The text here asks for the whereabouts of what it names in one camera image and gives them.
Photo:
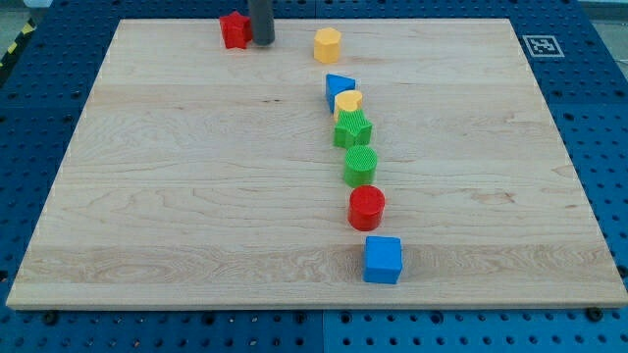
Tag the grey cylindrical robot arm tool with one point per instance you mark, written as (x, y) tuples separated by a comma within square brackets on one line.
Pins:
[(262, 21)]

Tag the yellow hexagon block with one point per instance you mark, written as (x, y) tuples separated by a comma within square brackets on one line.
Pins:
[(327, 45)]

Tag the light wooden board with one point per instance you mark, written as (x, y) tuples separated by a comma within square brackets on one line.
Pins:
[(202, 178)]

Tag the green cylinder block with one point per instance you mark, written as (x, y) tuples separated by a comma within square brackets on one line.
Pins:
[(360, 163)]

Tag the green star block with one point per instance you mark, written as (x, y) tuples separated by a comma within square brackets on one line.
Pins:
[(352, 128)]

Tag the red cylinder block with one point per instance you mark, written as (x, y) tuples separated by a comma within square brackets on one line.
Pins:
[(366, 207)]

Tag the yellow heart block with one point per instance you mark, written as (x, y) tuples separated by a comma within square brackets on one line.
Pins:
[(347, 101)]

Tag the blue triangle block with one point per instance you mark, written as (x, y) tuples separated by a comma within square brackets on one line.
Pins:
[(335, 85)]

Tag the blue cube block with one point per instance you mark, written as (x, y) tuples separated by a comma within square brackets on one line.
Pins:
[(382, 259)]

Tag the red star block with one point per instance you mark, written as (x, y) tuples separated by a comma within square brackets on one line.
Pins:
[(236, 30)]

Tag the white fiducial marker tag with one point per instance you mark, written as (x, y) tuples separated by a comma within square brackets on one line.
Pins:
[(542, 46)]

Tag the black yellow hazard tape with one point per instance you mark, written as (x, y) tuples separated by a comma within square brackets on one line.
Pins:
[(17, 47)]

